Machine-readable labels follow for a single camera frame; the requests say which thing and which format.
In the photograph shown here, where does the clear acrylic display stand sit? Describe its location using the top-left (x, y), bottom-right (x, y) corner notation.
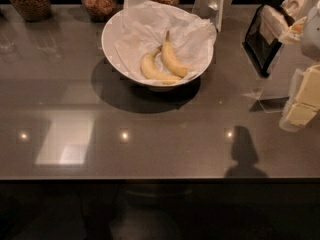
top-left (242, 43), bottom-right (303, 114)

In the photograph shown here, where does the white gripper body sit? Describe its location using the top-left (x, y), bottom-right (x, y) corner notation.
top-left (279, 69), bottom-right (307, 132)

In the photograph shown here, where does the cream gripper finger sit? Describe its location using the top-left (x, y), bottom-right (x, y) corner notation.
top-left (286, 103), bottom-right (317, 126)
top-left (295, 65), bottom-right (320, 108)

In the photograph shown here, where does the black napkin holder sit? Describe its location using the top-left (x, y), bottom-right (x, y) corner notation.
top-left (243, 5), bottom-right (294, 78)

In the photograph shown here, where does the white crumpled paper liner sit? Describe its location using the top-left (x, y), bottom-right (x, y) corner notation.
top-left (114, 0), bottom-right (216, 87)

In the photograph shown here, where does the crumpled paper bag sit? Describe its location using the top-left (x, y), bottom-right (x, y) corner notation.
top-left (280, 0), bottom-right (305, 20)

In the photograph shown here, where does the yellow banana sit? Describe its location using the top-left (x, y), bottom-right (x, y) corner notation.
top-left (161, 31), bottom-right (192, 77)
top-left (140, 47), bottom-right (181, 85)

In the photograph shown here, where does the middle glass jar with nuts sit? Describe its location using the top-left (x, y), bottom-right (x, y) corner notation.
top-left (81, 0), bottom-right (117, 22)

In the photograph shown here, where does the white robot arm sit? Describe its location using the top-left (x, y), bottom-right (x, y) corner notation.
top-left (279, 1), bottom-right (320, 132)

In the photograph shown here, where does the white ceramic bowl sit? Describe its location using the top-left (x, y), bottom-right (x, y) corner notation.
top-left (101, 6), bottom-right (216, 92)

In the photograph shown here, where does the left glass jar with grains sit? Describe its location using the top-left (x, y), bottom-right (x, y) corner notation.
top-left (9, 0), bottom-right (51, 22)

